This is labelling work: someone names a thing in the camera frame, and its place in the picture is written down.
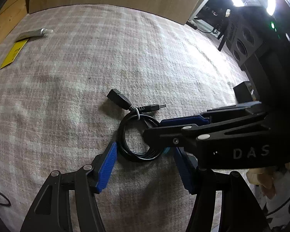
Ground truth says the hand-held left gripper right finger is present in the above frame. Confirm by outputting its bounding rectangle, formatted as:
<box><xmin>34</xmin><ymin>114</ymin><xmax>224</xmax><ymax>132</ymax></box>
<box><xmin>174</xmin><ymin>147</ymin><xmax>272</xmax><ymax>232</ymax></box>

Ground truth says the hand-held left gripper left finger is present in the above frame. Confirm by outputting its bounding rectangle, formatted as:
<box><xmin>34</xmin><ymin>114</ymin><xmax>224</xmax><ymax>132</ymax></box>
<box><xmin>19</xmin><ymin>141</ymin><xmax>118</xmax><ymax>232</ymax></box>

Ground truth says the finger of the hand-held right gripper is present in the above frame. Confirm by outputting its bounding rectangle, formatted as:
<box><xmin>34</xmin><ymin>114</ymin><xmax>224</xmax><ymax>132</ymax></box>
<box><xmin>141</xmin><ymin>112</ymin><xmax>271</xmax><ymax>154</ymax></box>
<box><xmin>159</xmin><ymin>101</ymin><xmax>266</xmax><ymax>127</ymax></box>

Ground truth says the black usb cable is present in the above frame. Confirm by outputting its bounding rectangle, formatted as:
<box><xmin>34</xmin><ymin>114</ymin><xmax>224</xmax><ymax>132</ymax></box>
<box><xmin>107</xmin><ymin>89</ymin><xmax>167</xmax><ymax>161</ymax></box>

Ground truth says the person's right hand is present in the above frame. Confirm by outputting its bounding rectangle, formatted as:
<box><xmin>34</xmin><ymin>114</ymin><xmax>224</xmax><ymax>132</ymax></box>
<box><xmin>246</xmin><ymin>161</ymin><xmax>290</xmax><ymax>196</ymax></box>

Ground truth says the black tripod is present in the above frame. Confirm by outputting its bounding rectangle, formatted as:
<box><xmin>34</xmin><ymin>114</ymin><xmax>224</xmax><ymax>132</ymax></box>
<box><xmin>217</xmin><ymin>19</ymin><xmax>235</xmax><ymax>51</ymax></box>

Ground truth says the yellow card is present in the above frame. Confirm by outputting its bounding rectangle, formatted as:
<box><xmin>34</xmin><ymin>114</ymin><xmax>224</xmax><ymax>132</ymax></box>
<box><xmin>0</xmin><ymin>39</ymin><xmax>29</xmax><ymax>70</ymax></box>

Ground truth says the silver tube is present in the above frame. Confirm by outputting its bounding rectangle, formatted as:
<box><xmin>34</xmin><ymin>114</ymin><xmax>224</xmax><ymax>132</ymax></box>
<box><xmin>16</xmin><ymin>28</ymin><xmax>54</xmax><ymax>41</ymax></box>

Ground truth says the black power cable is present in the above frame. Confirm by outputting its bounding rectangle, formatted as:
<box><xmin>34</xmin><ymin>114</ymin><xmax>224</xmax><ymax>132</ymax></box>
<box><xmin>197</xmin><ymin>26</ymin><xmax>221</xmax><ymax>35</ymax></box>

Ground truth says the black hair tie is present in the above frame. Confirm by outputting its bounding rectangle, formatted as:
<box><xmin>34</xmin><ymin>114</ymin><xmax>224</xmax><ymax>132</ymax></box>
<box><xmin>0</xmin><ymin>189</ymin><xmax>10</xmax><ymax>208</ymax></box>

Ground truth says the white window frame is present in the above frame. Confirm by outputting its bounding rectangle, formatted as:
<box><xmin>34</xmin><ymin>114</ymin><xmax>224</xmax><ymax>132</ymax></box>
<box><xmin>188</xmin><ymin>0</ymin><xmax>226</xmax><ymax>27</ymax></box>

